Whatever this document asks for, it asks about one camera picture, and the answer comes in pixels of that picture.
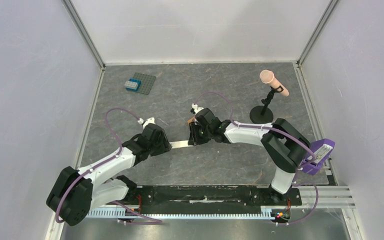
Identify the white remote control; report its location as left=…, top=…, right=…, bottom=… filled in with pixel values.
left=170, top=140, right=190, bottom=149

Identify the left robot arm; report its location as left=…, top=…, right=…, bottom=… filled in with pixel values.
left=46, top=123, right=172, bottom=226

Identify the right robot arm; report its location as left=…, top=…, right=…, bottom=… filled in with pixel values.
left=189, top=104, right=314, bottom=204

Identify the arched wooden block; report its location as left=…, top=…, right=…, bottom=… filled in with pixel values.
left=187, top=117, right=195, bottom=124

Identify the grey lego baseplate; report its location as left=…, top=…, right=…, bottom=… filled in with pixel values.
left=133, top=72, right=157, bottom=95

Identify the blue grey lego brick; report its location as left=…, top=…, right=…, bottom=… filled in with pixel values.
left=124, top=78, right=142, bottom=92

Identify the black microphone stand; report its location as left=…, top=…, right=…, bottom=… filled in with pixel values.
left=249, top=86, right=284, bottom=124

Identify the pink microphone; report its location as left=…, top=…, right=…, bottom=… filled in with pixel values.
left=259, top=69, right=290, bottom=97

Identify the purple plastic object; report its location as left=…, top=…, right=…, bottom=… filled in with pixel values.
left=301, top=138, right=336, bottom=176

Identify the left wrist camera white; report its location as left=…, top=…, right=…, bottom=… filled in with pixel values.
left=142, top=117, right=156, bottom=129

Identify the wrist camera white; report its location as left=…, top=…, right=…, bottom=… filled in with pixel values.
left=142, top=117, right=156, bottom=129
left=190, top=103, right=205, bottom=116

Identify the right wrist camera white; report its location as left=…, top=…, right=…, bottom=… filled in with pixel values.
left=190, top=103, right=205, bottom=116

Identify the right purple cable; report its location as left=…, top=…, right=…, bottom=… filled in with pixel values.
left=193, top=91, right=319, bottom=226

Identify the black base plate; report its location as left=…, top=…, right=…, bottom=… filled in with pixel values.
left=121, top=185, right=302, bottom=215

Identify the white cable duct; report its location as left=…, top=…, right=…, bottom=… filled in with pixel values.
left=86, top=206, right=275, bottom=220

